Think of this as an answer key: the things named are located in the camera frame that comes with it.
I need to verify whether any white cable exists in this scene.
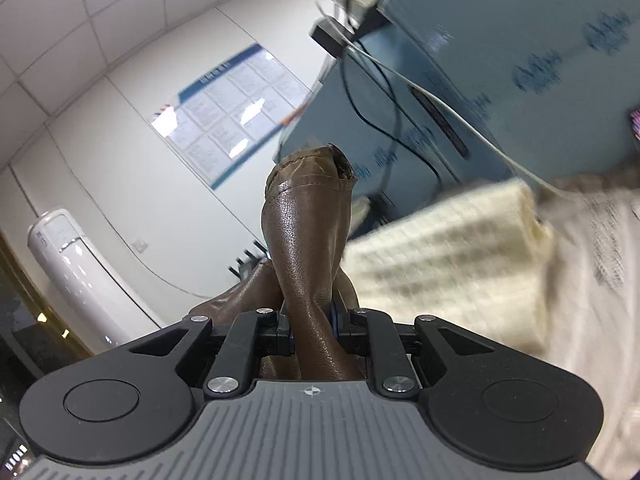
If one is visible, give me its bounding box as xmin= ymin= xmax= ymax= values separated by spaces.
xmin=311 ymin=0 xmax=568 ymax=198

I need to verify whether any wall poster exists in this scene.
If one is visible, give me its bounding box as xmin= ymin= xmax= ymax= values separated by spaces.
xmin=149 ymin=43 xmax=315 ymax=192

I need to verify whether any brown leather garment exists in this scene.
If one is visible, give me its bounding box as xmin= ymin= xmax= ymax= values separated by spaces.
xmin=190 ymin=143 xmax=372 ymax=382

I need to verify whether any black power adapter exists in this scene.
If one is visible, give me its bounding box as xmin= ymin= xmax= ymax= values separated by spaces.
xmin=309 ymin=16 xmax=357 ymax=57

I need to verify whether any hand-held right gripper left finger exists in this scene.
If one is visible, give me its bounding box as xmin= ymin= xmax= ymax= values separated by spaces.
xmin=128 ymin=307 xmax=294 ymax=402

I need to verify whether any white printed cloth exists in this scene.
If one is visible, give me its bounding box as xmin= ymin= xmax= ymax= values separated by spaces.
xmin=534 ymin=172 xmax=640 ymax=480

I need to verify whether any black cable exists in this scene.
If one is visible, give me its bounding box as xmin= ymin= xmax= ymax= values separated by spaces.
xmin=341 ymin=47 xmax=443 ymax=188

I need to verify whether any blue-grey printed panel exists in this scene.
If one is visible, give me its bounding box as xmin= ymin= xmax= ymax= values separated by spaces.
xmin=377 ymin=0 xmax=640 ymax=188
xmin=276 ymin=24 xmax=517 ymax=233

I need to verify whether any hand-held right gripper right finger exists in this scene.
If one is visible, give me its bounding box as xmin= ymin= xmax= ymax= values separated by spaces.
xmin=329 ymin=304 xmax=502 ymax=401

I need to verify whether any white standing air conditioner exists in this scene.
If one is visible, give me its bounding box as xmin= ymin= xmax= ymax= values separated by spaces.
xmin=27 ymin=206 xmax=167 ymax=350

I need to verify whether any black chair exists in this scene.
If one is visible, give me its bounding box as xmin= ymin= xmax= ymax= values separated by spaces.
xmin=229 ymin=241 xmax=272 ymax=278

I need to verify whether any thin dark wall cable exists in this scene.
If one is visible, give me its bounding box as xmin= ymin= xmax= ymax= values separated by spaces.
xmin=47 ymin=127 xmax=213 ymax=300

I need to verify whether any cream knitted cloth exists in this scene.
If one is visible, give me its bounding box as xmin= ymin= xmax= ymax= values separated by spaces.
xmin=342 ymin=180 xmax=557 ymax=357

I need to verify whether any gold-framed glass door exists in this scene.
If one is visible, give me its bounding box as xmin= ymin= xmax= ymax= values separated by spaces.
xmin=0 ymin=232 xmax=97 ymax=480

